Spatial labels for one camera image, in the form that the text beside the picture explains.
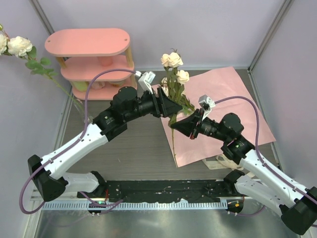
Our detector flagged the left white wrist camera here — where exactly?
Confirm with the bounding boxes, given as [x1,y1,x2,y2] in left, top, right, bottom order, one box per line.
[135,71,156,94]

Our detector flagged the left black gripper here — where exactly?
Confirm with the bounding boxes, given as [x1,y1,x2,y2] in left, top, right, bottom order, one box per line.
[124,87,182,122]

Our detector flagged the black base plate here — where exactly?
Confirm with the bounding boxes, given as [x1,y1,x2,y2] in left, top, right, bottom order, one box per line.
[87,179,242,203]

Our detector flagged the cream rose flower stem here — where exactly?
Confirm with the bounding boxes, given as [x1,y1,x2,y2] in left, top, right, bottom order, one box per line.
[160,48,196,164]

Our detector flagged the pink mug on shelf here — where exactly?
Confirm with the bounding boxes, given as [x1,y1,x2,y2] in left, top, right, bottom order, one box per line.
[91,81,106,90]

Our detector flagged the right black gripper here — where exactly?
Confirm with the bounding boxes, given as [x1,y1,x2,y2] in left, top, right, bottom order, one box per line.
[172,108,230,142]

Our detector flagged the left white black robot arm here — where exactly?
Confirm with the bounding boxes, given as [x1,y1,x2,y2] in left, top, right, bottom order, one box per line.
[28,87,182,202]

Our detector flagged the pink flower bouquet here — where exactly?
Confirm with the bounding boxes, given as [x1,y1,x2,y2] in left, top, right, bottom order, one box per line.
[160,77,170,97]

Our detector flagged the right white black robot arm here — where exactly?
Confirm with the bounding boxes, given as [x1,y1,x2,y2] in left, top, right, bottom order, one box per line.
[171,110,317,235]

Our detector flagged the pink three-tier shelf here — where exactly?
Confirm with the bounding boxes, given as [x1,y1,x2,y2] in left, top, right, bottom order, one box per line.
[45,28,137,101]

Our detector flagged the cream printed ribbon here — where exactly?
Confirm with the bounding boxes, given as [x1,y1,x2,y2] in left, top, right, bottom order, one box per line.
[202,154,244,171]

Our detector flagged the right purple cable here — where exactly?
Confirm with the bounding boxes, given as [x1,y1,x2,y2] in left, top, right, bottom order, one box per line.
[212,96,317,218]

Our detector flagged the purple pink wrapping paper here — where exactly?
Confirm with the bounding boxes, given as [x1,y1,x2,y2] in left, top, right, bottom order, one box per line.
[161,67,275,167]

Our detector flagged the orange patterned bowl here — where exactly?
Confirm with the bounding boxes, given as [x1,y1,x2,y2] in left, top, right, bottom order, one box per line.
[108,80,125,87]

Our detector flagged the clear glass vase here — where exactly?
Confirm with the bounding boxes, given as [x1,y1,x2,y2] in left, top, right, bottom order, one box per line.
[74,98,93,123]

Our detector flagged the pink cup on shelf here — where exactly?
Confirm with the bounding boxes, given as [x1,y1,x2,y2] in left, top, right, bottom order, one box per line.
[98,56,113,67]

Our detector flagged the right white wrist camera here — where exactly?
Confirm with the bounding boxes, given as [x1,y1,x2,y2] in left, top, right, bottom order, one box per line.
[198,95,215,120]

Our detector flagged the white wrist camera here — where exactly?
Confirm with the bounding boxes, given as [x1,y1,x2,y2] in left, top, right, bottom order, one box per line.
[135,71,156,94]
[198,95,215,120]

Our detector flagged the aluminium frame rail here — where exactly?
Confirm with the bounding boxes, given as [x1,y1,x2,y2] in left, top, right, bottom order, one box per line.
[30,178,273,211]

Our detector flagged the yellow green cup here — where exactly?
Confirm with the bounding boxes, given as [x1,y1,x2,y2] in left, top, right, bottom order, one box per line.
[71,81,89,92]

